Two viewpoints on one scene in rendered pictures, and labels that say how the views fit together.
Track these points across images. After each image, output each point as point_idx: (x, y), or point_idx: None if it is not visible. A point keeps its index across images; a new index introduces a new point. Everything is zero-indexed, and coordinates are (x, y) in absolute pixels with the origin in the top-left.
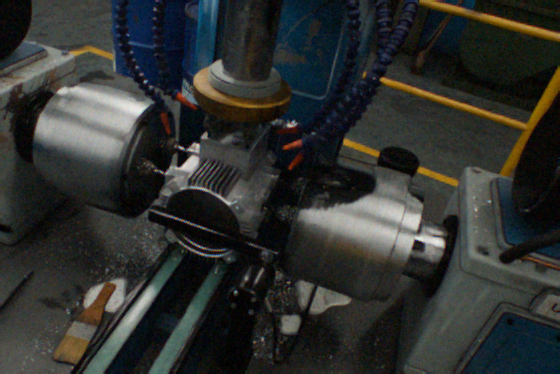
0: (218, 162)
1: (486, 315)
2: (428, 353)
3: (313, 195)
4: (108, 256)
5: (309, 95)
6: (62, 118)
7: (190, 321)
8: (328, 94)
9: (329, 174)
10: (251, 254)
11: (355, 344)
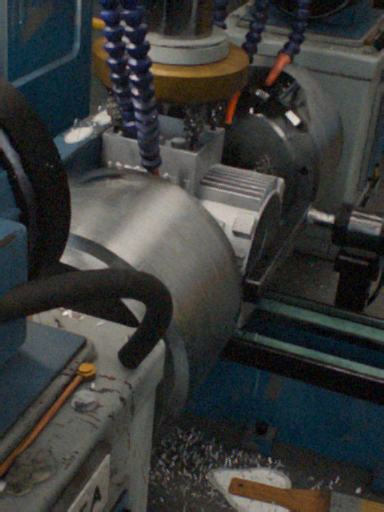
0: (209, 174)
1: (371, 111)
2: (352, 190)
3: (297, 113)
4: (154, 497)
5: (63, 58)
6: (161, 272)
7: (370, 330)
8: (81, 41)
9: (272, 88)
10: (303, 229)
11: (282, 273)
